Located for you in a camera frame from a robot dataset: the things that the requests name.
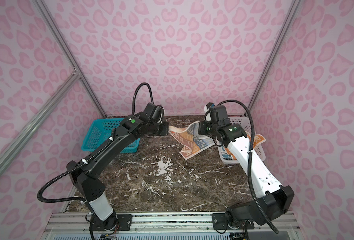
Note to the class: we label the white plastic basket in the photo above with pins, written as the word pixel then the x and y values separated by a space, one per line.
pixel 245 124

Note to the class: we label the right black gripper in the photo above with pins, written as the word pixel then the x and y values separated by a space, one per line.
pixel 202 126

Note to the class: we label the orange patterned towel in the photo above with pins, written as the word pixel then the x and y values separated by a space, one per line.
pixel 258 141

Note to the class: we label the aluminium frame post left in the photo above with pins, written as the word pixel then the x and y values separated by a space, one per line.
pixel 64 46

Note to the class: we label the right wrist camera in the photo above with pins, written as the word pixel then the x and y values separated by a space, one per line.
pixel 216 115

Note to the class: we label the aluminium frame post right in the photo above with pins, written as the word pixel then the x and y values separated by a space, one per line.
pixel 289 19

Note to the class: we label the aluminium frame strut left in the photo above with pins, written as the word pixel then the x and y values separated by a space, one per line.
pixel 21 140

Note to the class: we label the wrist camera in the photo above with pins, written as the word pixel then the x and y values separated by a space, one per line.
pixel 216 115
pixel 153 113

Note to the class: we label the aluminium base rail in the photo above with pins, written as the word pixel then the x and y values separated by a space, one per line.
pixel 146 226

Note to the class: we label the aluminium frame post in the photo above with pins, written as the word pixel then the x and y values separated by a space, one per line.
pixel 289 19
pixel 64 46

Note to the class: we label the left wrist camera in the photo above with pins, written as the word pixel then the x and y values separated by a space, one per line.
pixel 153 113

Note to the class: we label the teal plastic basket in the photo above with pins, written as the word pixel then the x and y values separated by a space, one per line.
pixel 99 132

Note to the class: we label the cream rabbit print towel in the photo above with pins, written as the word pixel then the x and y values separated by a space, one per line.
pixel 192 142

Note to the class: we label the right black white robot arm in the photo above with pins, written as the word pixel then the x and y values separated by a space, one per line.
pixel 270 199

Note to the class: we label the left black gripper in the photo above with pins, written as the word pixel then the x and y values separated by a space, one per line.
pixel 165 129

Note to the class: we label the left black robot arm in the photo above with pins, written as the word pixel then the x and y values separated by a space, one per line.
pixel 88 170

